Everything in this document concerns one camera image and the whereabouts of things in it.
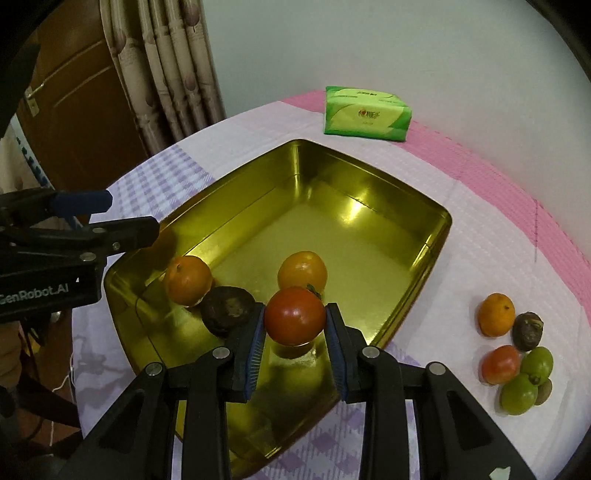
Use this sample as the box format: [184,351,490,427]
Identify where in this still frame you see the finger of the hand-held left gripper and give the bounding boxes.
[0,216,161,265]
[0,188,114,223]

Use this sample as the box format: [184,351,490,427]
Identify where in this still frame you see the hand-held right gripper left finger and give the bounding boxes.
[56,303,267,480]

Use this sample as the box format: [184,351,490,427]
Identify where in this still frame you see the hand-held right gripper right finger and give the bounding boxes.
[325,302,539,480]

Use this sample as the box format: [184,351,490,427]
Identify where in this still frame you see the dark brown passion fruit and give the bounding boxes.
[200,286,256,339]
[512,312,544,352]

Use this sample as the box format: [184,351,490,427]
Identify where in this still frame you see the red tomato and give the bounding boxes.
[264,287,327,345]
[481,344,521,385]

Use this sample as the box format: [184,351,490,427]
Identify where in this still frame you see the orange tangerine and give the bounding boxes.
[164,256,213,306]
[477,293,516,337]
[277,250,328,293]

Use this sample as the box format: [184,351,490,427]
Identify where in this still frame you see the gold metal tin box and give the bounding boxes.
[103,139,452,479]

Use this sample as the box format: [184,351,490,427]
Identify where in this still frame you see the brown wooden door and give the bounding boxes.
[16,0,151,191]

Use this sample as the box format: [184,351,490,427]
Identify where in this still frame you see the patterned beige curtain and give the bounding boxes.
[99,0,227,158]

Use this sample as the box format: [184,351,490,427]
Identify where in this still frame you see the green lime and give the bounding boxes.
[520,347,554,381]
[501,373,539,415]

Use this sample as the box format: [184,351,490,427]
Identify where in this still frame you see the pink checkered tablecloth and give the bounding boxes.
[71,89,591,480]

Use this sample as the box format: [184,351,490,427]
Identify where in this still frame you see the green tissue pack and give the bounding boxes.
[324,86,411,142]

